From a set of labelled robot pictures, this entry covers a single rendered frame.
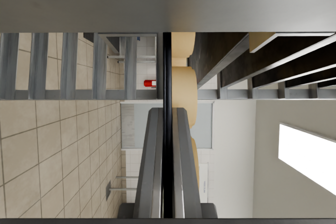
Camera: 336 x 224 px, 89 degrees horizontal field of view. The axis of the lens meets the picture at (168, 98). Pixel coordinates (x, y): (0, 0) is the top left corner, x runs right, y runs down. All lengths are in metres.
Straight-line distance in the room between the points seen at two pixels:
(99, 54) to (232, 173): 4.18
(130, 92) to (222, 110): 3.55
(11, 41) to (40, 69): 0.13
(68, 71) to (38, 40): 0.14
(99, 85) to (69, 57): 0.13
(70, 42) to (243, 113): 3.85
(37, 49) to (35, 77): 0.09
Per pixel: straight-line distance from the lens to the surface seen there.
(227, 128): 4.10
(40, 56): 0.65
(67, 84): 0.59
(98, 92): 0.55
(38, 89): 0.64
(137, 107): 3.89
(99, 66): 0.56
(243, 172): 4.57
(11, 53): 0.71
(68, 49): 0.62
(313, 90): 0.64
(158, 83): 0.51
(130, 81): 0.52
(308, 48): 0.24
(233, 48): 0.17
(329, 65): 0.35
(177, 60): 0.19
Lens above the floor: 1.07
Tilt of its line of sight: level
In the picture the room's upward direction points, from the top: 90 degrees clockwise
